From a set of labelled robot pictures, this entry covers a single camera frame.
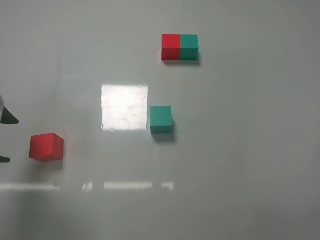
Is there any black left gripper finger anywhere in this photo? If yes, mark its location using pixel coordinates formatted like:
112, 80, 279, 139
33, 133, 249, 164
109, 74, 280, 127
0, 156, 11, 163

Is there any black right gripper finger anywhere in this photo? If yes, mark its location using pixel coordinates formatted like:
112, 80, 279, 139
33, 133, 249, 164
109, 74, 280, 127
0, 107, 20, 125

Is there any red foam cube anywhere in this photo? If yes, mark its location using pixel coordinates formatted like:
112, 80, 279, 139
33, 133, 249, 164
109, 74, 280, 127
29, 133, 64, 163

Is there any red template cube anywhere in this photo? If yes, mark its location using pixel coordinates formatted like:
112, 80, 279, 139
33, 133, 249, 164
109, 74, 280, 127
161, 34, 181, 61

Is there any green template cube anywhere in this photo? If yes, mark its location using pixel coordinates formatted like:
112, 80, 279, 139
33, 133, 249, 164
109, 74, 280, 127
179, 34, 199, 61

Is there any green foam cube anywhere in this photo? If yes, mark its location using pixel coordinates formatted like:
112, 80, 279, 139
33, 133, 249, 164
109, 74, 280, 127
150, 106, 174, 134

